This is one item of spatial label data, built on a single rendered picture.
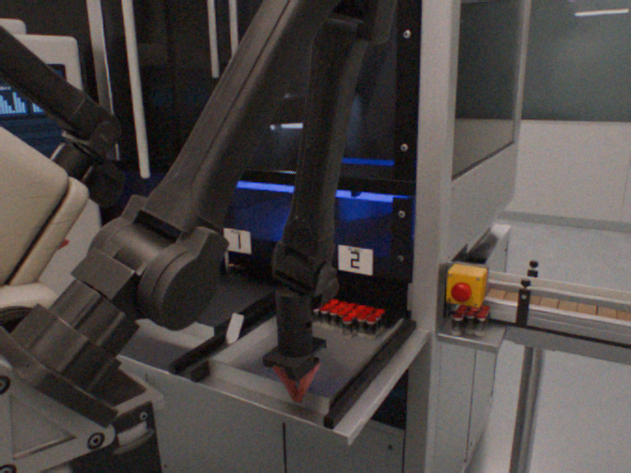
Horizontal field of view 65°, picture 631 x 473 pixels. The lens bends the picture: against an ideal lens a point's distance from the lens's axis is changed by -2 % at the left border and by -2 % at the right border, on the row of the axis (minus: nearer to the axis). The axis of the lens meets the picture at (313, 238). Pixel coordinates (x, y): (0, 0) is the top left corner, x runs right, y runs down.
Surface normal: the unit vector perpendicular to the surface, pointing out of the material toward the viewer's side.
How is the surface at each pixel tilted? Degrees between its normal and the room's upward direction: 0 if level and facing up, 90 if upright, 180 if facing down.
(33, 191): 90
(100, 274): 41
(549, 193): 90
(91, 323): 65
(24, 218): 90
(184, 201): 59
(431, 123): 90
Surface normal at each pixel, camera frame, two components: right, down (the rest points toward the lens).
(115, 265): -0.16, -0.54
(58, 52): 0.76, 0.17
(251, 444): -0.50, 0.26
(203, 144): -0.32, -0.25
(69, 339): 0.37, -0.20
